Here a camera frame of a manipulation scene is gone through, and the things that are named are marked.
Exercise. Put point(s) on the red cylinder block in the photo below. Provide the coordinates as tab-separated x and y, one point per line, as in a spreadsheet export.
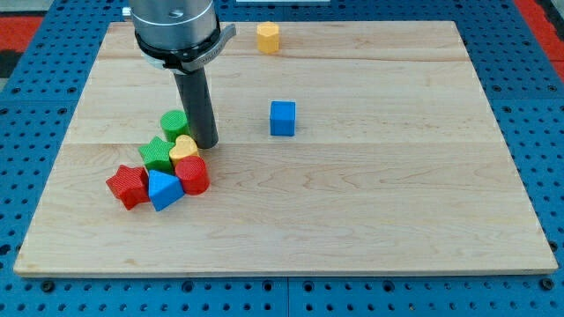
192	172

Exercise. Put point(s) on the yellow hexagon block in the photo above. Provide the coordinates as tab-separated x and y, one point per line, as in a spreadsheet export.
267	37

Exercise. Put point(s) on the green cylinder block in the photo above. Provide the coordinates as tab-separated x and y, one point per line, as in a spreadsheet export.
173	124

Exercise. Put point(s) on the light wooden board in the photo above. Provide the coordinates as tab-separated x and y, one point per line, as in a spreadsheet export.
397	167

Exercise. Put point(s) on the green star block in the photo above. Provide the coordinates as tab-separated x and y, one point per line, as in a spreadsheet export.
155	155

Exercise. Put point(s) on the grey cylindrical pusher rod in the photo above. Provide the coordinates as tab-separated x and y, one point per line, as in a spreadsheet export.
196	101

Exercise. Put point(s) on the blue cube block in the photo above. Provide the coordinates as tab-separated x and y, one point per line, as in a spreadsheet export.
282	118

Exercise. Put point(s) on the blue triangle block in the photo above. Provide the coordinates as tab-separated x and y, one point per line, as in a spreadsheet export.
164	189

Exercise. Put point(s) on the red star block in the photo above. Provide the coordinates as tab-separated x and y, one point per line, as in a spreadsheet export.
130	186

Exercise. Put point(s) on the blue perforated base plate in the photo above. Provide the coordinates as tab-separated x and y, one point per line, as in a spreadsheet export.
520	80

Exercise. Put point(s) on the yellow heart block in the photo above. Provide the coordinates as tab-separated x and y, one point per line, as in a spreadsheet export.
184	146

